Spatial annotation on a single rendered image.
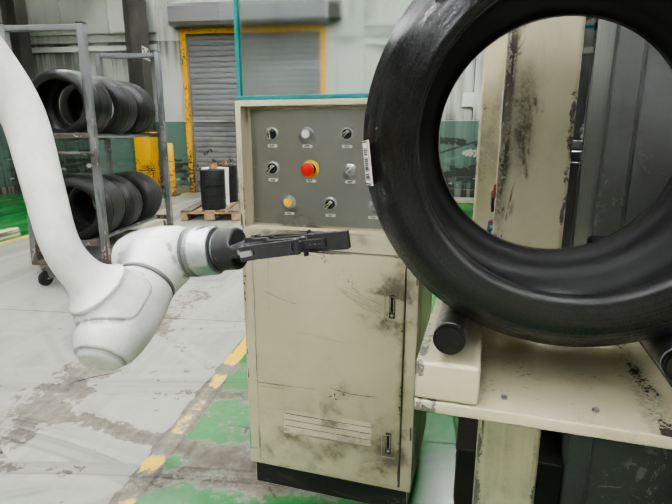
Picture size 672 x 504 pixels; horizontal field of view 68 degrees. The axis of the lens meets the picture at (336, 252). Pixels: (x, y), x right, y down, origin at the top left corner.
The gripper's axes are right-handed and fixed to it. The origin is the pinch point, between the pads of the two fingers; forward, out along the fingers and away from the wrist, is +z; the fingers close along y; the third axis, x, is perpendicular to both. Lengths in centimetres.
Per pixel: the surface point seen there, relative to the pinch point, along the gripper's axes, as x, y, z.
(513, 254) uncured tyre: 7.8, 15.1, 29.0
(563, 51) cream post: -26, 26, 40
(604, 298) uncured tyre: 7.9, -11.4, 38.4
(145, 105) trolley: -80, 319, -264
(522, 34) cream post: -30, 26, 33
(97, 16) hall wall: -338, 792, -680
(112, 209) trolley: 4, 240, -255
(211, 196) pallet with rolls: 19, 524, -339
